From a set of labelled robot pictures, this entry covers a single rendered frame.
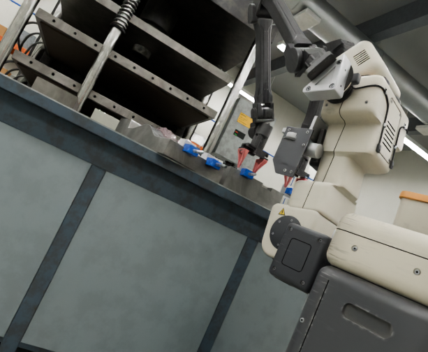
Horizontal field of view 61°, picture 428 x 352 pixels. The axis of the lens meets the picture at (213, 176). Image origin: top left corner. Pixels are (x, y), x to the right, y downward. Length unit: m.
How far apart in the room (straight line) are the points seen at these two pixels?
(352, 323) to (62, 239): 0.90
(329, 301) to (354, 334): 0.08
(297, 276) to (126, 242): 0.63
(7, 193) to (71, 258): 0.28
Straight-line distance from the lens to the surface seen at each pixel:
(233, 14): 2.34
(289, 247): 0.95
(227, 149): 2.34
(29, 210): 1.29
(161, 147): 1.24
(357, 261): 0.80
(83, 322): 1.38
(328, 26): 5.44
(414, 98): 6.45
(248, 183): 1.43
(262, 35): 1.49
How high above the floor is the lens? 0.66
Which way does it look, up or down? 7 degrees up
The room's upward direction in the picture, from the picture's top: 25 degrees clockwise
